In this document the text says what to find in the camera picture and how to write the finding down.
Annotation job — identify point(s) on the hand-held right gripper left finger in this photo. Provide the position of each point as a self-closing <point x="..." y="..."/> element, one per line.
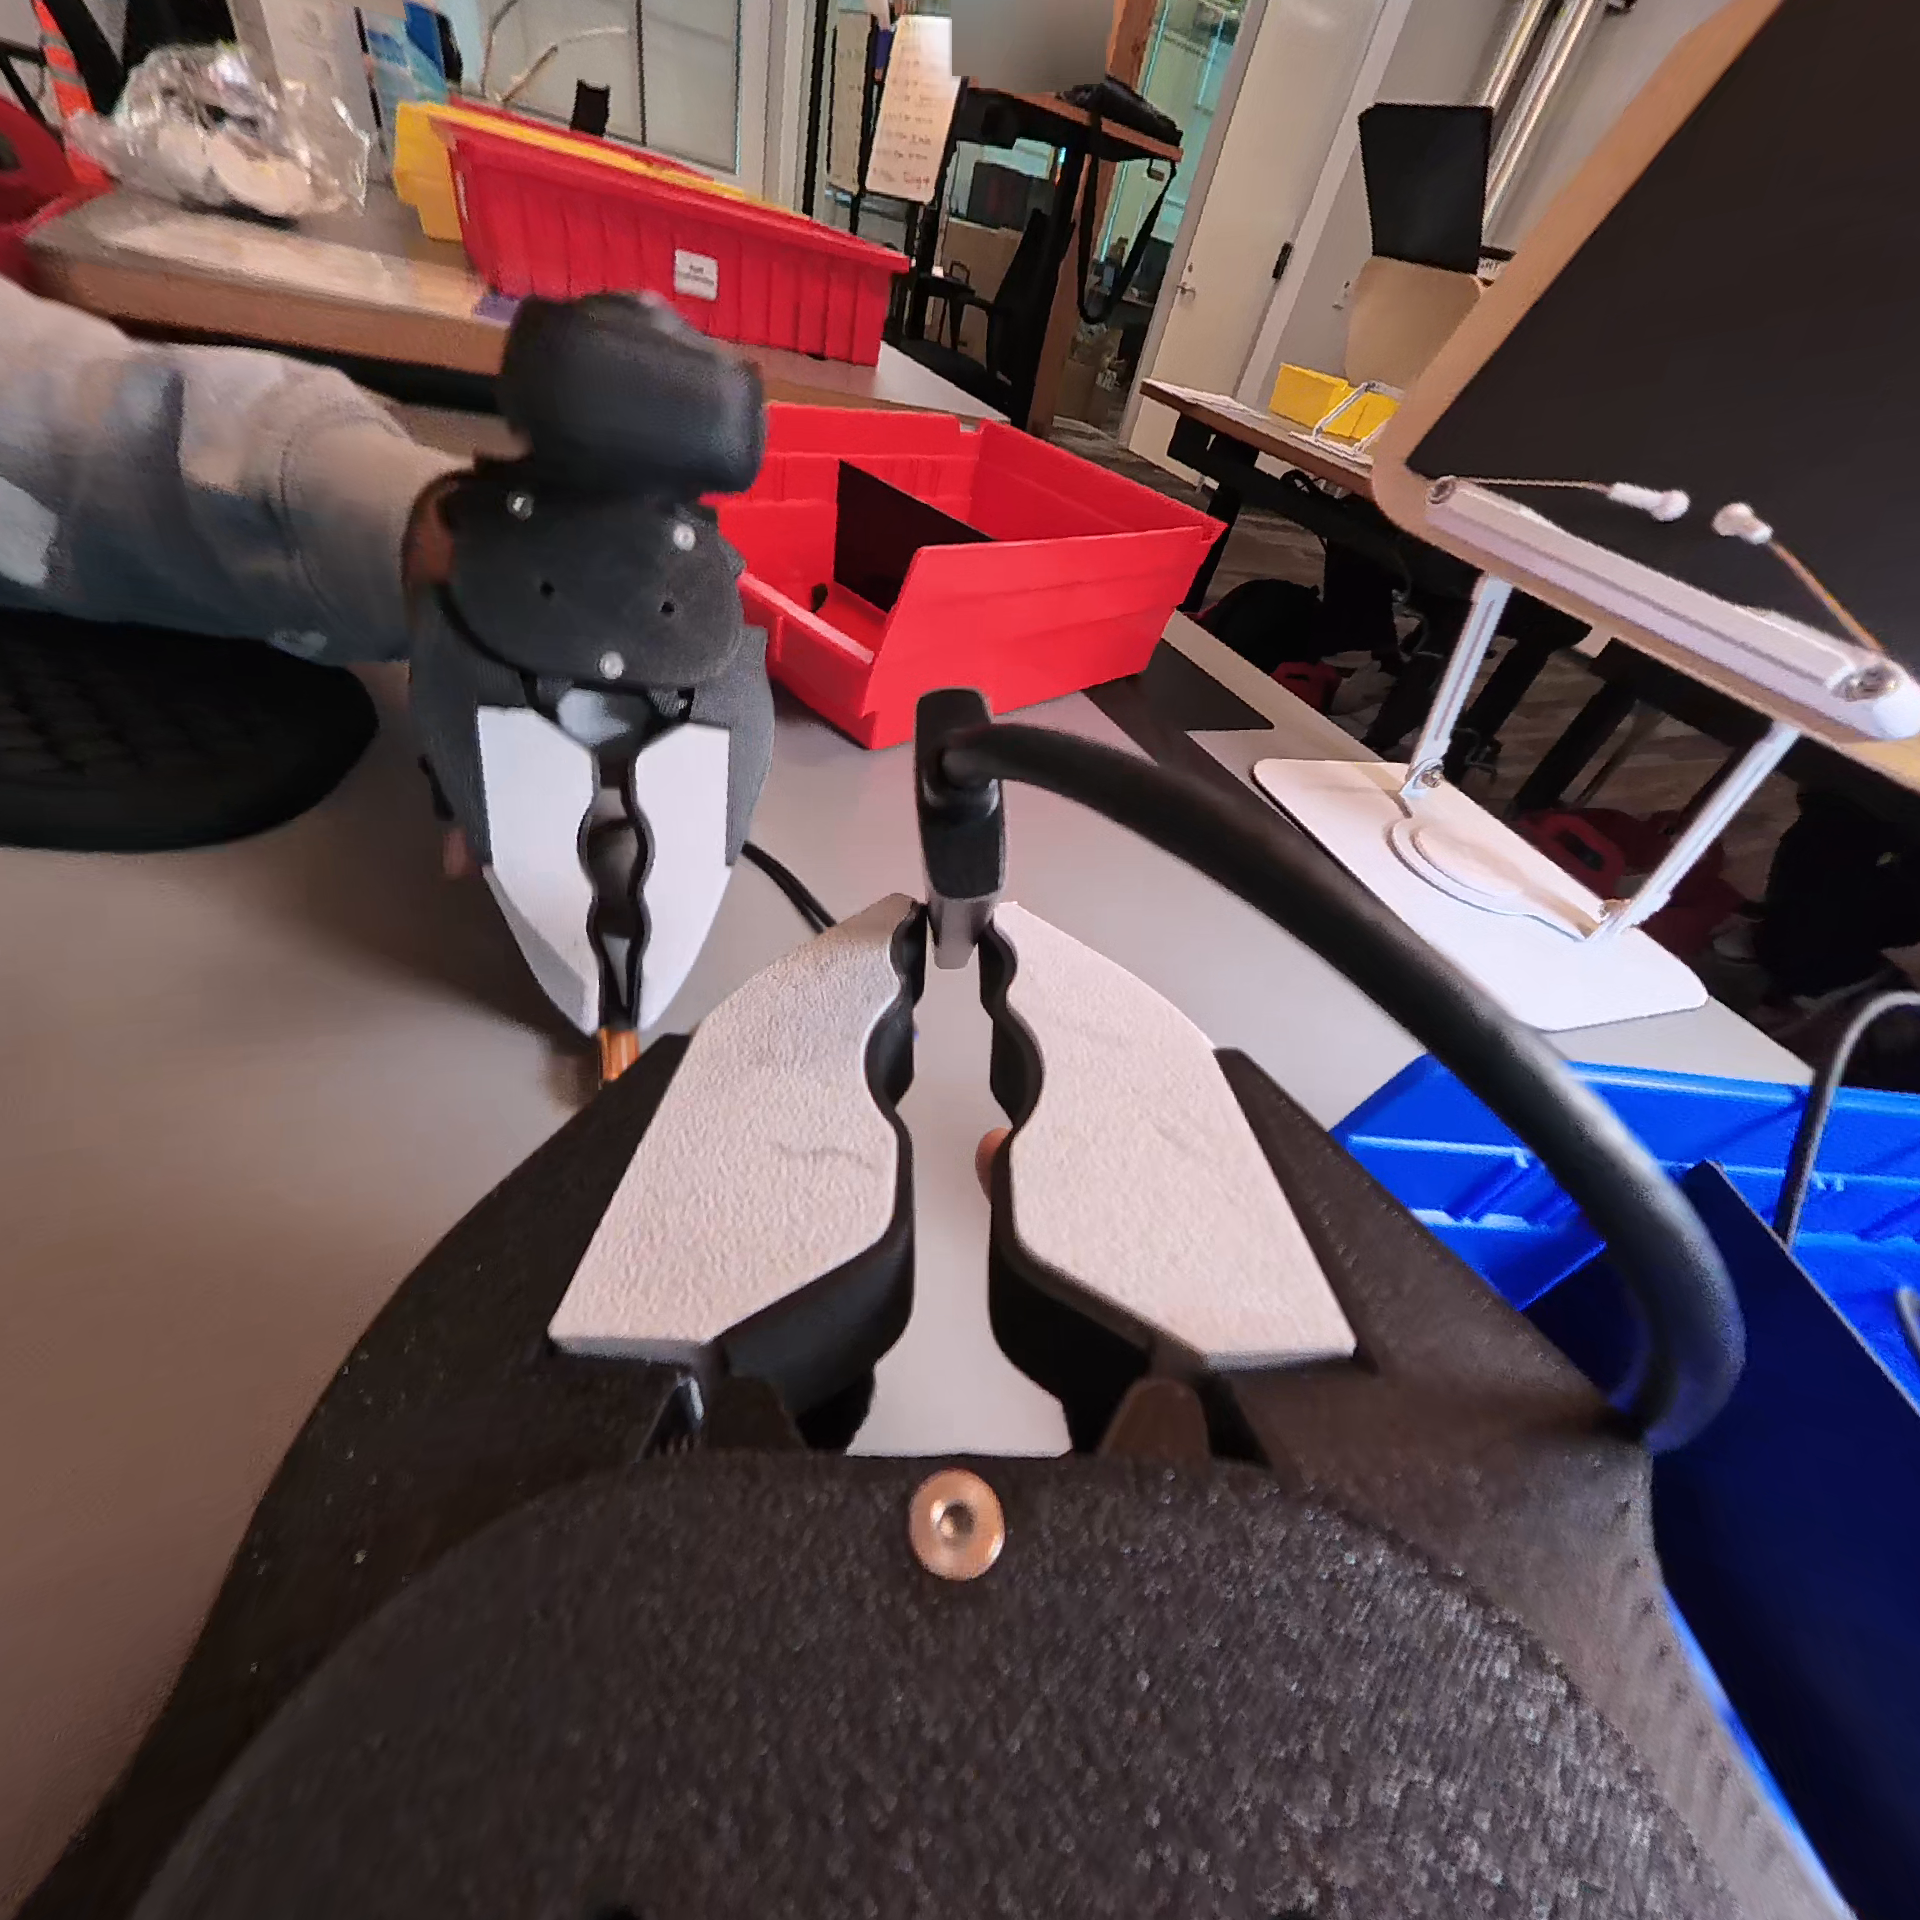
<point x="733" y="1184"/>

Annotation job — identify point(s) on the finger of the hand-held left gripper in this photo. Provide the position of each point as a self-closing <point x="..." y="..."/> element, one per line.
<point x="691" y="840"/>
<point x="524" y="810"/>

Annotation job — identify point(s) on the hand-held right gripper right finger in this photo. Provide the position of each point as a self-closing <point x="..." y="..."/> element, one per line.
<point x="1170" y="1184"/>

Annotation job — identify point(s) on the blue plastic bin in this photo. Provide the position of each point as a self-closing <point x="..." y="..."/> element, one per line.
<point x="1471" y="1184"/>

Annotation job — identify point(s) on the red plastic bin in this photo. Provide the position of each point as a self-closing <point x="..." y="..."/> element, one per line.
<point x="1049" y="600"/>

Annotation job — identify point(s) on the person's left forearm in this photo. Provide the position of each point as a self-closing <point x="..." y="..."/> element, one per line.
<point x="194" y="480"/>

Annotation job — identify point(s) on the person's left hand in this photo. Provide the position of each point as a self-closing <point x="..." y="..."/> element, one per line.
<point x="427" y="547"/>

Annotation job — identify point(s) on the person's right hand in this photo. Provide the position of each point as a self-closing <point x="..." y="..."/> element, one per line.
<point x="989" y="1162"/>

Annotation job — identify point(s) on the black bin divider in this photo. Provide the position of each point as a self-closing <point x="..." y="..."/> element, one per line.
<point x="1800" y="1469"/>
<point x="901" y="540"/>

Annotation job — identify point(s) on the black mesh pad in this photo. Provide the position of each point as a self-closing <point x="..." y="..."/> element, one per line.
<point x="148" y="735"/>

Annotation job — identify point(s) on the yellow plastic bin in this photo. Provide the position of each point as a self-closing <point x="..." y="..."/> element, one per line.
<point x="424" y="181"/>
<point x="1319" y="393"/>

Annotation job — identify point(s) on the black office chair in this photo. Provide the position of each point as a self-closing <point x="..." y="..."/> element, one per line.
<point x="989" y="315"/>

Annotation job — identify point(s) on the red fabric box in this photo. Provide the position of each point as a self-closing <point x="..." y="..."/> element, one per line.
<point x="1313" y="687"/>

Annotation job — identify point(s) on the white easel board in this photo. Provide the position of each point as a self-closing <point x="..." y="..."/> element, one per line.
<point x="908" y="113"/>

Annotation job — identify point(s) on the clear plastic bag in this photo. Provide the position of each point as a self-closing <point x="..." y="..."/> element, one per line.
<point x="224" y="129"/>

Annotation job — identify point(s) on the white carton box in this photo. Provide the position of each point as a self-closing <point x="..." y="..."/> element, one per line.
<point x="299" y="36"/>

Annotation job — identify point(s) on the wooden standing desk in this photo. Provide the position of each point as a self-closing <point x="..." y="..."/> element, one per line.
<point x="1066" y="129"/>

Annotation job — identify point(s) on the red tote basket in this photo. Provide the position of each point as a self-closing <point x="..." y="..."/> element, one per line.
<point x="37" y="181"/>

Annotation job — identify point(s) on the desk with black legs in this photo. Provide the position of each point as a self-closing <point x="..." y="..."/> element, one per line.
<point x="1276" y="435"/>

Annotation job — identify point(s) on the orange traffic cone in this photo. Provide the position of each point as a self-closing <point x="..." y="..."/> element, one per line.
<point x="59" y="60"/>

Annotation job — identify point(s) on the wooden pillar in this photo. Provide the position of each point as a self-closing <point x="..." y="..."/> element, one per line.
<point x="1137" y="36"/>

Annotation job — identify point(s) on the white door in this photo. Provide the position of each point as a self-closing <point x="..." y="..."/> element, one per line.
<point x="1306" y="181"/>

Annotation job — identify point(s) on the black board on white stand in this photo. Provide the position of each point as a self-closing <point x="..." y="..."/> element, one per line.
<point x="1425" y="181"/>
<point x="1650" y="271"/>

